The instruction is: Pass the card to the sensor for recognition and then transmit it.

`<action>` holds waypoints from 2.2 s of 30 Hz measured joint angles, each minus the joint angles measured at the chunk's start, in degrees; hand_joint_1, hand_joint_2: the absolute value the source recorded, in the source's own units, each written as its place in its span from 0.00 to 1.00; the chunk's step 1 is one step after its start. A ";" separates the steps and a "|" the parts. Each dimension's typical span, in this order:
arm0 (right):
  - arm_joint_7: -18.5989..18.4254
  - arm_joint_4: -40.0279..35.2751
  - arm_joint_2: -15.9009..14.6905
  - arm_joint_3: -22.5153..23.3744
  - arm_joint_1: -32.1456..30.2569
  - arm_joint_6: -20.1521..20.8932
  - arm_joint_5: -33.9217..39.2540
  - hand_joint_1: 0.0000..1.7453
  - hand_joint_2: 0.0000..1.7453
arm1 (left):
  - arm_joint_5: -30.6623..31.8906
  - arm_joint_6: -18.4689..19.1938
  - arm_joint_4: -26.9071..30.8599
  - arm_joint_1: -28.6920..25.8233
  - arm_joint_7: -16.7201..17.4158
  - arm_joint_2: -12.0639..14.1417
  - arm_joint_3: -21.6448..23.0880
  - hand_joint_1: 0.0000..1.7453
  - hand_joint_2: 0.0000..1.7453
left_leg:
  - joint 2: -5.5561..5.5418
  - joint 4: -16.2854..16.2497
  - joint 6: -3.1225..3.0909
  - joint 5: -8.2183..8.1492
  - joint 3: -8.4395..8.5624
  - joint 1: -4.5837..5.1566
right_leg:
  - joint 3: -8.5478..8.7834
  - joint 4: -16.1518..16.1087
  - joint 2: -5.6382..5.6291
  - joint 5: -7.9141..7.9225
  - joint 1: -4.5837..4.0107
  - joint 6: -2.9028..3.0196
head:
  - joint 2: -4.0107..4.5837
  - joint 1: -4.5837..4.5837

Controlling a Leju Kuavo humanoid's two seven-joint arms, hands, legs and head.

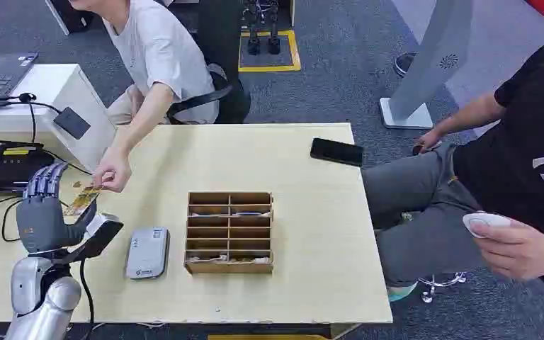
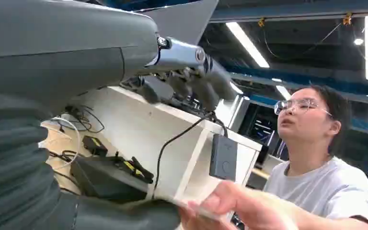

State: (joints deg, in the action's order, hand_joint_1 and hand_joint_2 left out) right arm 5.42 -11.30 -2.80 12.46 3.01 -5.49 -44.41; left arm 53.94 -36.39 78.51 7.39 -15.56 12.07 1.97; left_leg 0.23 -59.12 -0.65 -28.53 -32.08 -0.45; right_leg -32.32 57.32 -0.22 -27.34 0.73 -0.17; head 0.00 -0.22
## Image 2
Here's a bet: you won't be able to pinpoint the dark grey box on desk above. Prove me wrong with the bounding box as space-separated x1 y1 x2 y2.
208 133 239 182

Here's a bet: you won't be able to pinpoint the tangled black cables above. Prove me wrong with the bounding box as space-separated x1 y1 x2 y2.
56 104 106 135

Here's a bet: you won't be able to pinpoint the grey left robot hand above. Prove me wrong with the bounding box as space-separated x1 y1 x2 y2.
0 0 239 230

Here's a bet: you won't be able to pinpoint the person's hand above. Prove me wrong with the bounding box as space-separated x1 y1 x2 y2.
177 181 299 230

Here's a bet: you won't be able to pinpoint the ribbed grey left arm sleeve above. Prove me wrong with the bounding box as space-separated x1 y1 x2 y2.
0 90 77 230

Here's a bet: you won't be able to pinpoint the white desk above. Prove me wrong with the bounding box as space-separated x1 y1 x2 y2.
40 85 264 204

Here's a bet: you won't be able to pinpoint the person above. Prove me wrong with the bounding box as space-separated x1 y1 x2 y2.
177 84 368 230

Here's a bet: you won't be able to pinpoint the large black device box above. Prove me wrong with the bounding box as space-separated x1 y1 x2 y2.
69 155 155 203

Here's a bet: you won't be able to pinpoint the pale thin card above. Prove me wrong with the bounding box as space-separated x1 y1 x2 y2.
171 197 227 223

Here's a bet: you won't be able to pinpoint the black clutter on desk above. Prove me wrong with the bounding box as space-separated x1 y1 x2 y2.
163 95 218 120

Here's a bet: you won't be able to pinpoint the silver pillar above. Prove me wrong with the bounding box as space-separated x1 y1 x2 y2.
228 94 251 133

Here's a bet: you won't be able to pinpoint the grey angled panel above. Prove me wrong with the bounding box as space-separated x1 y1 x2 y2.
136 0 219 46

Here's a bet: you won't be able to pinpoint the black cable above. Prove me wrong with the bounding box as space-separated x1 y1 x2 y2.
152 111 230 200

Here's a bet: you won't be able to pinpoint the short ceiling light strip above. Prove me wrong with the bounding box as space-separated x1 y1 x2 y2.
275 84 293 101

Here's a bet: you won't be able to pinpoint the white cable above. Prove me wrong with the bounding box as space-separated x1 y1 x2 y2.
38 116 82 171

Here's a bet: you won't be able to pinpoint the black equipment rack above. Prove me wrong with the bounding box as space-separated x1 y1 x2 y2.
237 102 288 161

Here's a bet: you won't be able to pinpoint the clear-rimmed eyeglasses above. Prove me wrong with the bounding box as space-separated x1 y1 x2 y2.
273 98 334 117

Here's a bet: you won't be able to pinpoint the small black adapter yellow label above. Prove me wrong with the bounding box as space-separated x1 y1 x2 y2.
81 135 109 158

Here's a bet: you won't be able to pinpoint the long ceiling light strip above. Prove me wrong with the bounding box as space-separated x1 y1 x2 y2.
224 21 271 69

